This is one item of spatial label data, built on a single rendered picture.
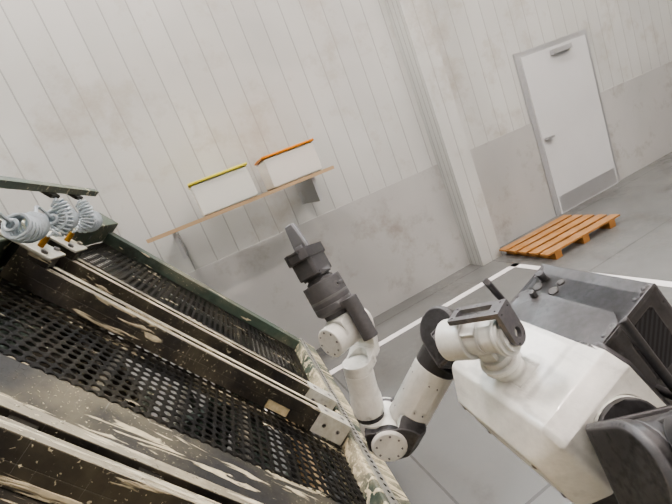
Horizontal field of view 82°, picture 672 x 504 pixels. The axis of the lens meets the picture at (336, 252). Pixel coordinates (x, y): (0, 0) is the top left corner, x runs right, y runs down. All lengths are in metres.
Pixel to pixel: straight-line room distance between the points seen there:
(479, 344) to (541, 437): 0.13
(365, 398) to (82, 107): 3.62
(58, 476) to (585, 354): 0.72
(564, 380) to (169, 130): 3.73
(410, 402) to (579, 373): 0.39
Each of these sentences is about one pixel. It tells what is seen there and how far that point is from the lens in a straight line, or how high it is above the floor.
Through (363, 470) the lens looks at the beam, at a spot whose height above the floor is 0.90.
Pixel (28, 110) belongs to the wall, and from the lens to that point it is 4.17.
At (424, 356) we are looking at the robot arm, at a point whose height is 1.29.
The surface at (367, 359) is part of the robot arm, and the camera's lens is 0.89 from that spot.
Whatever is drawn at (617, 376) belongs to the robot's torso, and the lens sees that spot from 0.64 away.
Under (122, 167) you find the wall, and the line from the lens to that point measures 3.96.
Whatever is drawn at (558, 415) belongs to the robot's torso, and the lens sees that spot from 0.61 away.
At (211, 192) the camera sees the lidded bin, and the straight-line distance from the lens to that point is 3.27.
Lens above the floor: 1.73
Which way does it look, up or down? 12 degrees down
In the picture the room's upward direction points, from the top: 22 degrees counter-clockwise
